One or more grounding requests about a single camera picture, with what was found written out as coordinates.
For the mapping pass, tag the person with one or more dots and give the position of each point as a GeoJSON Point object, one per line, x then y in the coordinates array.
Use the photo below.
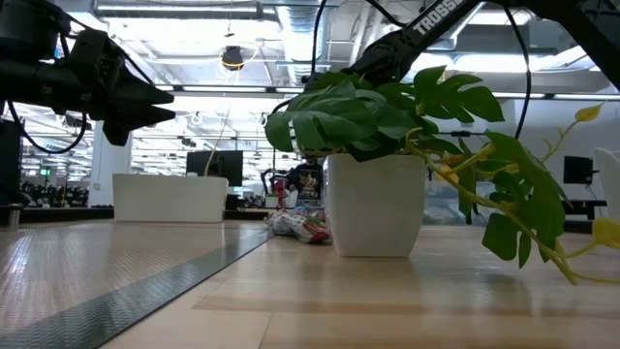
{"type": "Point", "coordinates": [307, 181]}

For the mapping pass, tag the blue granola bar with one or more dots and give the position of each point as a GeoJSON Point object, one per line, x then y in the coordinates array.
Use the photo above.
{"type": "Point", "coordinates": [307, 212]}

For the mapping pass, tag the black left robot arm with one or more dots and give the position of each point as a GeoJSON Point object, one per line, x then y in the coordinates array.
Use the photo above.
{"type": "Point", "coordinates": [29, 82]}

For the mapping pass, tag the black ceiling dome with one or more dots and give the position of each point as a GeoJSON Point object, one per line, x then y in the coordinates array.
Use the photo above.
{"type": "Point", "coordinates": [232, 57]}

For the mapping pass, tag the white plastic bin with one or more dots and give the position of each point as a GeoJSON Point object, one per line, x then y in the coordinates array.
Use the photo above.
{"type": "Point", "coordinates": [169, 199]}

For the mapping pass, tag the white column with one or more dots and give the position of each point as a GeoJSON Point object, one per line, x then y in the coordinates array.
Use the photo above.
{"type": "Point", "coordinates": [110, 165]}

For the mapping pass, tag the black background robot arm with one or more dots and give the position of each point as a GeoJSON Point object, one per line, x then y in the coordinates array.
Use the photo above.
{"type": "Point", "coordinates": [265, 175]}

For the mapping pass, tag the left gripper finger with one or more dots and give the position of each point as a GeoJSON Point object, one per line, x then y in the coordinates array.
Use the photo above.
{"type": "Point", "coordinates": [147, 117]}
{"type": "Point", "coordinates": [140, 89]}

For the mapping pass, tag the green plant in white pot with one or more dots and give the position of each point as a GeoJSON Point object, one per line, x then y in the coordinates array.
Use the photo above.
{"type": "Point", "coordinates": [375, 208]}

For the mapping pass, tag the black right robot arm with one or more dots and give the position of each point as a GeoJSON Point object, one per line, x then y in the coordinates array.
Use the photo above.
{"type": "Point", "coordinates": [426, 24]}

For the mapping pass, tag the small black monitor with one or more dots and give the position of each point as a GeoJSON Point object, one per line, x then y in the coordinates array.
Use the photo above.
{"type": "Point", "coordinates": [578, 170]}

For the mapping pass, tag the black upright panel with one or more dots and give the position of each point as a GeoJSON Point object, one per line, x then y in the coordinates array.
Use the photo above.
{"type": "Point", "coordinates": [9, 165]}

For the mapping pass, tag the silver spiral duct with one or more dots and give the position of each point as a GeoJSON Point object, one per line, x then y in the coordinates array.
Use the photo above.
{"type": "Point", "coordinates": [298, 29]}

